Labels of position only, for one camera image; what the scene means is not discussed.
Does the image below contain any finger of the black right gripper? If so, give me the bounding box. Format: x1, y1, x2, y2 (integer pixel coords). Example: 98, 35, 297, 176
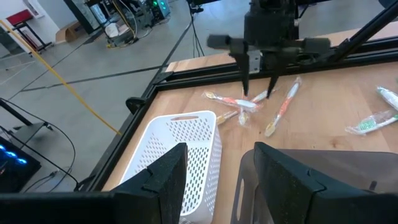
266, 47, 299, 100
228, 39, 251, 98

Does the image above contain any white perforated plastic basket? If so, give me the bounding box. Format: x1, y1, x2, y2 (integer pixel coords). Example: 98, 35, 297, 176
119, 110, 223, 224

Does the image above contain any black equipment rack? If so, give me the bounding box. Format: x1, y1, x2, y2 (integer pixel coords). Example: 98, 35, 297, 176
63, 0, 172, 49

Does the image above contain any smoky grey translucent bin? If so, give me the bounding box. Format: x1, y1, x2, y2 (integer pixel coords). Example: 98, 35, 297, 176
230, 148, 398, 224

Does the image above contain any black floor power cable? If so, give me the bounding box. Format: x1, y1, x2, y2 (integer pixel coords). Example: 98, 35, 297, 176
0, 98, 82, 192

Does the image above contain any green toothbrush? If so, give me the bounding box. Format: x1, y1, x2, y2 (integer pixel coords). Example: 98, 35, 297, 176
344, 109, 398, 136
376, 86, 398, 112

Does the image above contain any brown cardboard box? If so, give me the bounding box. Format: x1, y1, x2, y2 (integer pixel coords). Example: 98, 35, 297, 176
55, 20, 84, 44

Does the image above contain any black aluminium table frame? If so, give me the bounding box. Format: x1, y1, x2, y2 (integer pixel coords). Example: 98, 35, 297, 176
74, 0, 398, 192

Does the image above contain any black computer with blue lights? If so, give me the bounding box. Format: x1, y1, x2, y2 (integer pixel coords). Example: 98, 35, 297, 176
0, 135, 43, 194

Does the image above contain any yellow hanging cable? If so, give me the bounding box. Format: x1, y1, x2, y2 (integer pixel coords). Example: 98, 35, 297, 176
0, 19, 123, 136

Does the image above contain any black metal floor stand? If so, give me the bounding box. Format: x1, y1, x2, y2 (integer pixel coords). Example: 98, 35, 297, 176
0, 98, 54, 147

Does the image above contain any red cart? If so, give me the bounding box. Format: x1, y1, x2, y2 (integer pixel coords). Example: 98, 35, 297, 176
5, 8, 54, 56

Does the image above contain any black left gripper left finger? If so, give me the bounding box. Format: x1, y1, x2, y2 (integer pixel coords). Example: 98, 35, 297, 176
0, 142, 189, 224

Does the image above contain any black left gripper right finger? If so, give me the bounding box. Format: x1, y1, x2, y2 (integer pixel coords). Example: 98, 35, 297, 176
253, 141, 398, 224

